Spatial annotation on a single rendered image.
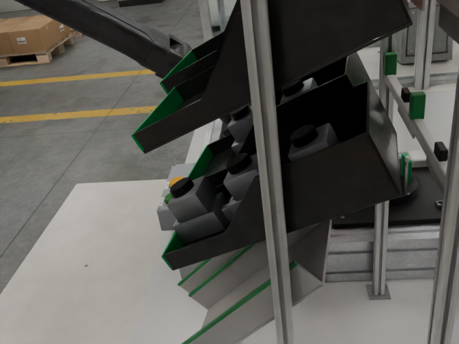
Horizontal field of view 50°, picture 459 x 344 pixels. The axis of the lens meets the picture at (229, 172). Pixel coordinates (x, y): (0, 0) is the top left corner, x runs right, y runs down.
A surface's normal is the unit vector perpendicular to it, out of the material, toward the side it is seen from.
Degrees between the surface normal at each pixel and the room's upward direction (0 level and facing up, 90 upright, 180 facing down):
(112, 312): 0
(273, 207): 90
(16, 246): 1
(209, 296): 90
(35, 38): 90
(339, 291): 0
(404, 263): 90
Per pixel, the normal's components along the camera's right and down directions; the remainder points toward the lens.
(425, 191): -0.12, -0.86
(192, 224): -0.24, 0.52
